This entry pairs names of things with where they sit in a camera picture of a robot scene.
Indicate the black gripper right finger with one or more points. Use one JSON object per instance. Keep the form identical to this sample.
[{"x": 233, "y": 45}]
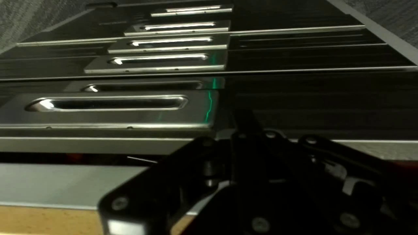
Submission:
[{"x": 295, "y": 209}]

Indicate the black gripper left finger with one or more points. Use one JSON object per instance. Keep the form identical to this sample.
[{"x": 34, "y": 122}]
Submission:
[{"x": 174, "y": 174}]

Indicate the wide steel tool drawer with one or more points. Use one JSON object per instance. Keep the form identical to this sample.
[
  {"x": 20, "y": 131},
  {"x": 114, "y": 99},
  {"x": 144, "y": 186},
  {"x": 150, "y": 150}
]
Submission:
[{"x": 108, "y": 119}]

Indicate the steel tool cabinet wooden top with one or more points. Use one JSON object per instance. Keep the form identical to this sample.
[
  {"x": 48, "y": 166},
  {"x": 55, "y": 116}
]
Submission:
[{"x": 52, "y": 183}]

